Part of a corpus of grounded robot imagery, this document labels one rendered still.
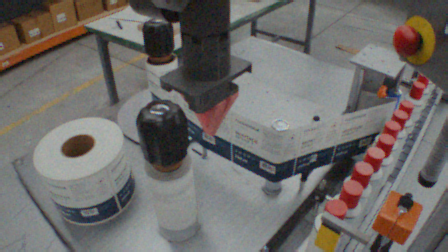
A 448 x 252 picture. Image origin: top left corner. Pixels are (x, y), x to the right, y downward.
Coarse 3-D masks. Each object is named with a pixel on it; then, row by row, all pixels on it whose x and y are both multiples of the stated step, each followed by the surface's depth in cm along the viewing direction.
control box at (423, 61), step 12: (420, 0) 34; (432, 0) 33; (444, 0) 31; (408, 12) 37; (420, 12) 35; (432, 12) 33; (444, 12) 31; (408, 24) 37; (420, 24) 35; (432, 24) 33; (432, 36) 34; (420, 48) 36; (432, 48) 34; (444, 48) 32; (408, 60) 39; (420, 60) 36; (432, 60) 35; (444, 60) 33; (420, 72) 37; (432, 72) 35; (444, 72) 33; (444, 84) 33
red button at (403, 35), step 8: (400, 32) 35; (408, 32) 34; (416, 32) 34; (392, 40) 37; (400, 40) 35; (408, 40) 34; (416, 40) 34; (400, 48) 36; (408, 48) 35; (416, 48) 35; (408, 56) 36
